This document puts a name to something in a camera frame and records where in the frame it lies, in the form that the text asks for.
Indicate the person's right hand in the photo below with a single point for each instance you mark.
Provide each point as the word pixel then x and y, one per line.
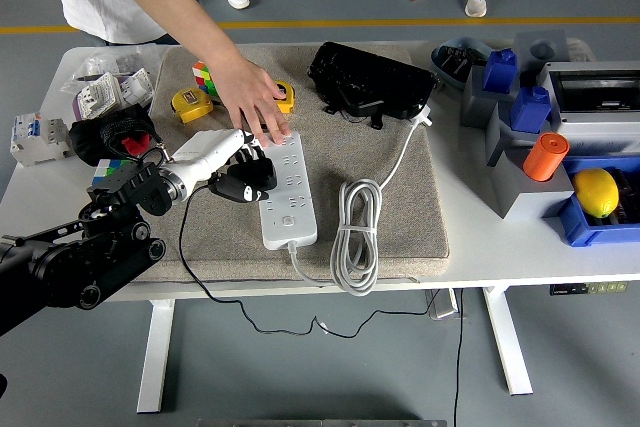
pixel 245 92

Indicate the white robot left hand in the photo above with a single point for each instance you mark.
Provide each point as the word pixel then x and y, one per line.
pixel 210 152

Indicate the white power strip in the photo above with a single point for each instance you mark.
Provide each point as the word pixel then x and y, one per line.
pixel 295 217

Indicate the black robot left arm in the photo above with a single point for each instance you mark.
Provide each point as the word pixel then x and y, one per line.
pixel 75 257

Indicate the person's right forearm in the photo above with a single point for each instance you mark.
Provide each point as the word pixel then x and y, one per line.
pixel 185 12

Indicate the yellow tape measure marked 5m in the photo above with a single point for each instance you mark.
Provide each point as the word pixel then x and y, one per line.
pixel 287 104

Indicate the large colourful puzzle cube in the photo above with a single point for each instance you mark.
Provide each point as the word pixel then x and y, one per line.
pixel 202 77

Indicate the yellow tape measure photo label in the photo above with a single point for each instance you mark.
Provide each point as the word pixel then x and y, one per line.
pixel 192 107

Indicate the red clip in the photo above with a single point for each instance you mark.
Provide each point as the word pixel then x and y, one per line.
pixel 135 143

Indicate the white socket module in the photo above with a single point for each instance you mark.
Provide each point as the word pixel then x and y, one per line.
pixel 135 87

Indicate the small colourful puzzle cube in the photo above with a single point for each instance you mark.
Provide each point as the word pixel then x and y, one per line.
pixel 107 169

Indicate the black cloth pouch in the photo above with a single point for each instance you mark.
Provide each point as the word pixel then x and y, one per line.
pixel 87 142

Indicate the white socket pack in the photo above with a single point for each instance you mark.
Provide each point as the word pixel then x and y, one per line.
pixel 97 97

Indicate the clear plastic parts bag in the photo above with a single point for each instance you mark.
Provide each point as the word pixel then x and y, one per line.
pixel 107 63

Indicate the white circuit breaker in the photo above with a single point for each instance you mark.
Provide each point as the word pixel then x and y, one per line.
pixel 35 139

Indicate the blue bowl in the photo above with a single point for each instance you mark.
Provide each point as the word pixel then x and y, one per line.
pixel 447 78

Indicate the grey-brown mat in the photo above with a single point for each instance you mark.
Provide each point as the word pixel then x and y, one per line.
pixel 410 217

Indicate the white table leg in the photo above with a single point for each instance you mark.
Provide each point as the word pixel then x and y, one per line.
pixel 507 347
pixel 155 357

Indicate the black binder clips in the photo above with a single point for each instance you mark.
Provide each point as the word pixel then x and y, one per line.
pixel 457 64

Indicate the grey block with socket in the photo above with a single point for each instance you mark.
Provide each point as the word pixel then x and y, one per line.
pixel 530 204
pixel 475 109
pixel 502 139

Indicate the blue shape block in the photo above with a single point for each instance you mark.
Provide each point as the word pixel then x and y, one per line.
pixel 500 72
pixel 530 112

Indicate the orange cylinder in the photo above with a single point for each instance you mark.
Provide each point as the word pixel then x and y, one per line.
pixel 545 157

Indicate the beige round object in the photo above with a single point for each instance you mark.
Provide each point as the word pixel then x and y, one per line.
pixel 580 49

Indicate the grey electrical box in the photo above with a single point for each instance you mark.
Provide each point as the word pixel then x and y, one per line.
pixel 590 139

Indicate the yellow lemon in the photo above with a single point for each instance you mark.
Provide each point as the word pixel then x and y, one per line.
pixel 595 192

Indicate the blue plastic bin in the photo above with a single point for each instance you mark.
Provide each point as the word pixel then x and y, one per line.
pixel 580 234

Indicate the black table control panel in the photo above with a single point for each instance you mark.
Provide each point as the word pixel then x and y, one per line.
pixel 570 290

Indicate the metal bracket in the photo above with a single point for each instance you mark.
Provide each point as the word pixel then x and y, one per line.
pixel 442 304

